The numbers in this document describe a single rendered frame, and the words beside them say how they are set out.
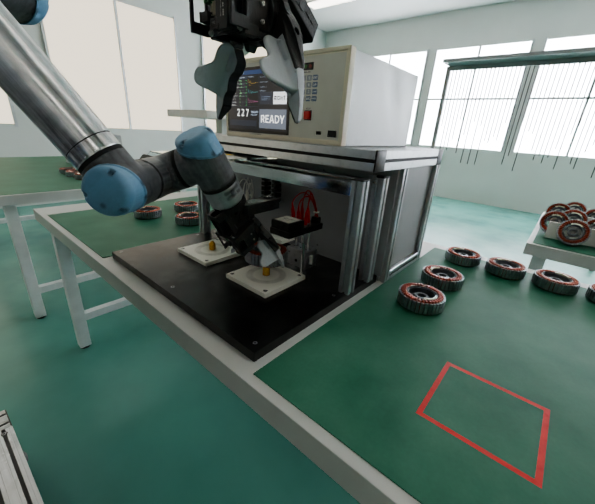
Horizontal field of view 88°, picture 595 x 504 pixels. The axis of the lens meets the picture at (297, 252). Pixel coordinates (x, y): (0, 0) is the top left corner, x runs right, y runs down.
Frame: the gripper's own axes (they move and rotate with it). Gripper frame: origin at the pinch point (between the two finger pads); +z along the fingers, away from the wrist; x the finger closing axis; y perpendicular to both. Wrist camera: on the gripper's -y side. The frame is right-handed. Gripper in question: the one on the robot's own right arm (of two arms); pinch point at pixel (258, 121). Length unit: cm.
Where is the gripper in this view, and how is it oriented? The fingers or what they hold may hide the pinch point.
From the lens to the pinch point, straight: 44.3
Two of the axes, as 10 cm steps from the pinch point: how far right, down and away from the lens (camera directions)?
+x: 7.7, 2.8, -5.8
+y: -6.4, 2.5, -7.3
